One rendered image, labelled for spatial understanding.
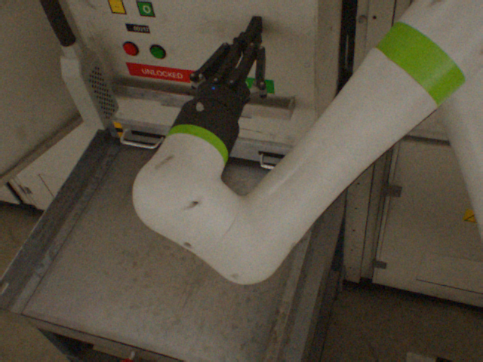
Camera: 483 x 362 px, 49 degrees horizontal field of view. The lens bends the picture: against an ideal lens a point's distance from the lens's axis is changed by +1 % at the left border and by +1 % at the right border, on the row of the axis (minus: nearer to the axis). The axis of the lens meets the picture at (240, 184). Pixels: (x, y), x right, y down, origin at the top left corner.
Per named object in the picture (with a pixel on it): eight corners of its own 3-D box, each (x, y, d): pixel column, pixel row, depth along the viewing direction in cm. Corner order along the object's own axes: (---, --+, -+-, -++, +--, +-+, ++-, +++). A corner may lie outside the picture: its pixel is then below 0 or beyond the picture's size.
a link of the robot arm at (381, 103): (359, 41, 72) (395, 55, 61) (412, 97, 76) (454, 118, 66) (186, 231, 78) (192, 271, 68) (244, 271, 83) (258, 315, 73)
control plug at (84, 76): (106, 131, 112) (75, 65, 98) (86, 127, 113) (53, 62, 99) (121, 105, 116) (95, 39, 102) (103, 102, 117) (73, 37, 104)
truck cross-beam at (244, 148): (327, 173, 115) (327, 154, 111) (112, 136, 130) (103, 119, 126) (332, 156, 118) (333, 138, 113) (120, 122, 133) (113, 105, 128)
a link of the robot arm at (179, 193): (144, 191, 60) (103, 215, 68) (225, 248, 65) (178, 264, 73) (189, 108, 68) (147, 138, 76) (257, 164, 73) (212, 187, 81)
